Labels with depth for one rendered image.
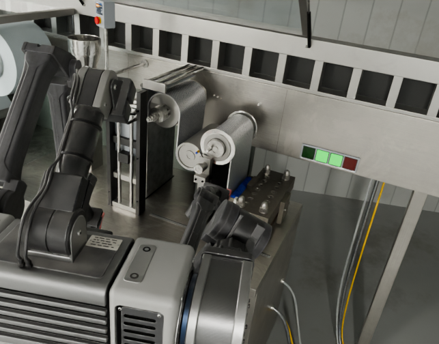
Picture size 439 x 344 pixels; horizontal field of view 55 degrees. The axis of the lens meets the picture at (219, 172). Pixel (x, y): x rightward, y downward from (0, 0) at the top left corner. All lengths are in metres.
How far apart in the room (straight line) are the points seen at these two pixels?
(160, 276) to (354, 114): 1.34
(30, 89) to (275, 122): 1.15
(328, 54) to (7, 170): 1.26
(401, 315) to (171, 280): 2.53
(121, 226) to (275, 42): 0.98
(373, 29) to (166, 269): 3.16
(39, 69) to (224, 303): 0.67
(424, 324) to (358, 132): 1.60
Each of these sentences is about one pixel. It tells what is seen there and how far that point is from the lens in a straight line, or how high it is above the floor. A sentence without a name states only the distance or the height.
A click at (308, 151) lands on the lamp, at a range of 1.89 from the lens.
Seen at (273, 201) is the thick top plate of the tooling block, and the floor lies 1.03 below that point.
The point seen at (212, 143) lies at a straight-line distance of 1.63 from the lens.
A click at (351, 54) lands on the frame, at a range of 1.76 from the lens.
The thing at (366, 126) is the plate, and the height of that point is 1.36.
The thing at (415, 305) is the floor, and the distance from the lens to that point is 3.18.
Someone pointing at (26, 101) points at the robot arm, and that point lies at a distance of 1.01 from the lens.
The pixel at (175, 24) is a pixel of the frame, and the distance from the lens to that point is 2.00.
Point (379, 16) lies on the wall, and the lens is 3.61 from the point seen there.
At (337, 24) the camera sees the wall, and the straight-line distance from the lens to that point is 3.56.
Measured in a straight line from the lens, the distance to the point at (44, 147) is 2.34.
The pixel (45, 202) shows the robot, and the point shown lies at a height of 1.60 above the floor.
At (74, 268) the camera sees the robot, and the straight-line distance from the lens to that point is 0.64.
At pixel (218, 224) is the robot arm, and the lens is 0.77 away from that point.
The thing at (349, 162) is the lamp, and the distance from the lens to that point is 1.87.
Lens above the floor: 1.94
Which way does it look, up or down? 28 degrees down
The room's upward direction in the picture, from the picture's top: 7 degrees clockwise
